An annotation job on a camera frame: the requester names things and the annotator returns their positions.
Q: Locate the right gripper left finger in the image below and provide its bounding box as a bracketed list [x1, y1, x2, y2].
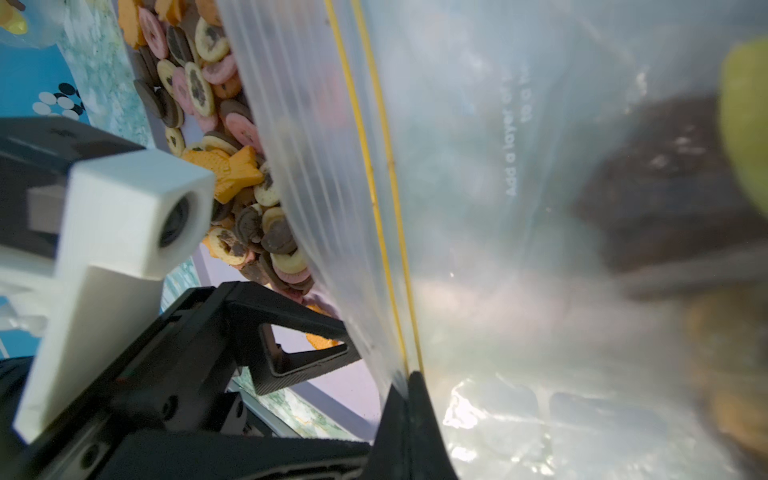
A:
[360, 386, 410, 480]

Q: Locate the pile of poured cookies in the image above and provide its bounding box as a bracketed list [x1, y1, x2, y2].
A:
[116, 1, 336, 317]

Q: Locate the ziploc bag of cookies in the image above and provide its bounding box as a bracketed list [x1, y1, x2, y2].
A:
[218, 1, 767, 479]
[1, 0, 68, 49]

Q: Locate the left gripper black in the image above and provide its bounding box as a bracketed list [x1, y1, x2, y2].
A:
[1, 282, 371, 479]

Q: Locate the lilac plastic tray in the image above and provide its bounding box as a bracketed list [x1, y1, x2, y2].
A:
[107, 0, 385, 442]

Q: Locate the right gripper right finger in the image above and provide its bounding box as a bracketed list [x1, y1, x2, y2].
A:
[407, 371, 458, 480]

